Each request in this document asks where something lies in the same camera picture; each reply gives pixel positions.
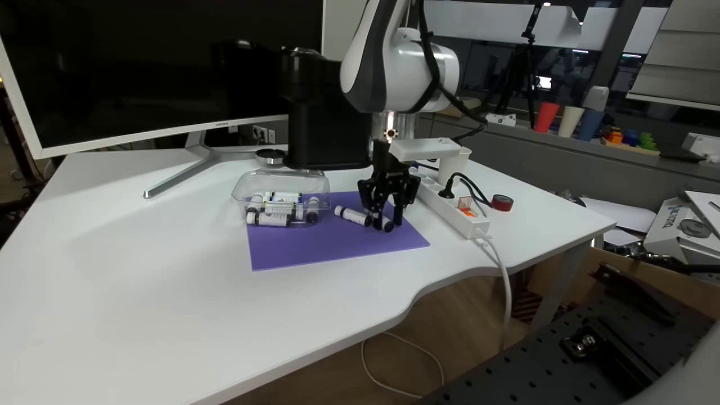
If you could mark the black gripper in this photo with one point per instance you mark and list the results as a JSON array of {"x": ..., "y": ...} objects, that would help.
[{"x": 386, "y": 172}]

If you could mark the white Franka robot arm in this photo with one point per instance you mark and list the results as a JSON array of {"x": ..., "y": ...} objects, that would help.
[{"x": 406, "y": 71}]

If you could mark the clear plastic container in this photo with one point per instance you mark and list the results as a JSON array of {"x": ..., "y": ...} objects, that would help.
[{"x": 259, "y": 182}]

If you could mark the white power strip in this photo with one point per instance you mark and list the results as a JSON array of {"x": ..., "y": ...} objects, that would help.
[{"x": 451, "y": 210}]

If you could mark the white paper cup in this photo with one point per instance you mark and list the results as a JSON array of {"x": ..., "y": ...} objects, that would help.
[{"x": 457, "y": 172}]

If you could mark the purple paper mat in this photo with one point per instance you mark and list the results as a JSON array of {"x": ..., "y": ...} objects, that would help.
[{"x": 322, "y": 243}]

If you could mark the round metal drip tray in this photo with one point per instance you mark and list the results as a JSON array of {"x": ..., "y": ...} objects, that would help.
[{"x": 271, "y": 155}]

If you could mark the red plastic cup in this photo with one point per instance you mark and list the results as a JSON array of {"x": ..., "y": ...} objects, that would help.
[{"x": 548, "y": 118}]

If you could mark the cream plastic cup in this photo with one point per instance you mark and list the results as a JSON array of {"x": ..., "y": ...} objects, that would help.
[{"x": 569, "y": 121}]

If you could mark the blue plastic cup stack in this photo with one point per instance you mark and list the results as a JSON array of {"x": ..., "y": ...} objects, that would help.
[{"x": 592, "y": 113}]

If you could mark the white paper sheet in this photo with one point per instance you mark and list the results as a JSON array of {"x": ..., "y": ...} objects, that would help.
[{"x": 619, "y": 213}]

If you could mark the orange toy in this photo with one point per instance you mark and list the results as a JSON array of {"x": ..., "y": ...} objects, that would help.
[{"x": 616, "y": 136}]

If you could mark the black perforated breadboard plate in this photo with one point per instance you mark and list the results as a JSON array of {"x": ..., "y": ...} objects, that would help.
[{"x": 554, "y": 368}]

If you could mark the blue toy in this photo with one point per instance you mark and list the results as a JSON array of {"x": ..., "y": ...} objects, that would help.
[{"x": 634, "y": 138}]

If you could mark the white framed computer monitor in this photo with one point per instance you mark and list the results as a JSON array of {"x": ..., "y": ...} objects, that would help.
[{"x": 149, "y": 74}]

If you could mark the green toy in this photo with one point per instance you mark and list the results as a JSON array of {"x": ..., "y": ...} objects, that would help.
[{"x": 648, "y": 140}]

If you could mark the flat brown cardboard box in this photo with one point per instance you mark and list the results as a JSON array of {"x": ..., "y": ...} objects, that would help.
[{"x": 667, "y": 281}]

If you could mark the printed paper stack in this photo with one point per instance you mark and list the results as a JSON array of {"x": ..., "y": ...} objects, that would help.
[{"x": 688, "y": 227}]

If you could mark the white window blind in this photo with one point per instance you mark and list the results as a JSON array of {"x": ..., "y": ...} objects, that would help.
[{"x": 688, "y": 53}]

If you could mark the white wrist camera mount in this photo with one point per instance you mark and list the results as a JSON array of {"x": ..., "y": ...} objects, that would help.
[{"x": 428, "y": 148}]

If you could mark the black camera tripod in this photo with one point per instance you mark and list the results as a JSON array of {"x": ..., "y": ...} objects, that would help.
[{"x": 524, "y": 74}]

